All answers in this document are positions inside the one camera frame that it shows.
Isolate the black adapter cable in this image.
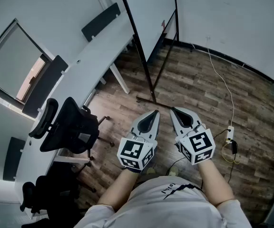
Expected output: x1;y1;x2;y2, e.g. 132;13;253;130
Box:
227;151;238;184

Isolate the person's left forearm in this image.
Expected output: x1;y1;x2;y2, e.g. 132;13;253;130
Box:
98;168;139;212

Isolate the yellow cable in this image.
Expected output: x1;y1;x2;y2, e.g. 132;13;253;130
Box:
221;141;240;165

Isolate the black mesh office chair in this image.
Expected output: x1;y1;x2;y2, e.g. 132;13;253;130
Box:
28;96;116;162

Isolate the long white desk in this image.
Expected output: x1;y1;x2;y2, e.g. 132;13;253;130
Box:
14;10;136;222

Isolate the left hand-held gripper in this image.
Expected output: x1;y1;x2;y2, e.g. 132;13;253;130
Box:
117;109;161;174

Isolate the person's right forearm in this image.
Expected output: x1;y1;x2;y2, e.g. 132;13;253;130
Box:
196;160;235;208

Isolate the white power strip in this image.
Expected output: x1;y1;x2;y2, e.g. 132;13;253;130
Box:
225;125;235;143

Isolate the person's right shoe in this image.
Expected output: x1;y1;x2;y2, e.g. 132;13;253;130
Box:
168;166;180;177

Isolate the white board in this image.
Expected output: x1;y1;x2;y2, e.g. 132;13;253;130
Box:
116;0;181;109

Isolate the white power cable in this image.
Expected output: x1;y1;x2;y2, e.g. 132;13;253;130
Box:
190;42;235;128

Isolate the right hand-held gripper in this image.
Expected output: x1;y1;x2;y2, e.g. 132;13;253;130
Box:
169;106;216;166

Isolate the black cable at power strip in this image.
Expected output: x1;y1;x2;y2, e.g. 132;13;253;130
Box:
213;127;231;140

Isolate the person's white t-shirt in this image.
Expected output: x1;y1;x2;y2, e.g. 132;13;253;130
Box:
74;175;254;228

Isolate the window with grey blind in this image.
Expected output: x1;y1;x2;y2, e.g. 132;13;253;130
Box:
0;18;54;106

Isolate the dark desk partition panel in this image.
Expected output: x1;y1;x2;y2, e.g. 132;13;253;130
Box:
2;136;27;182
21;55;69;119
81;2;121;42

